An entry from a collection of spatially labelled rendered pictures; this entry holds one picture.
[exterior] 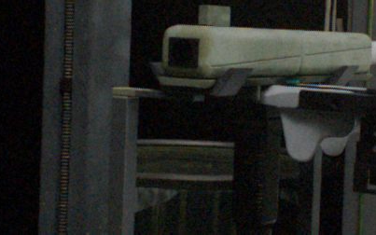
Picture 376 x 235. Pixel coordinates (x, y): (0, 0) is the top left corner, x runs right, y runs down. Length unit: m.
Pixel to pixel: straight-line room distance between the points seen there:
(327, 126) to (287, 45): 0.09
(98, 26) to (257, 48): 0.18
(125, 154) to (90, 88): 0.13
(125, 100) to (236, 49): 0.10
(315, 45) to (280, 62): 0.07
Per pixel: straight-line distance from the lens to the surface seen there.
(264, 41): 0.83
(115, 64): 0.96
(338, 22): 1.42
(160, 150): 2.34
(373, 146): 0.81
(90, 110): 0.94
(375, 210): 1.35
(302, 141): 0.83
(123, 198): 0.83
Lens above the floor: 1.14
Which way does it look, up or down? 4 degrees down
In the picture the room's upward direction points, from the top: 2 degrees clockwise
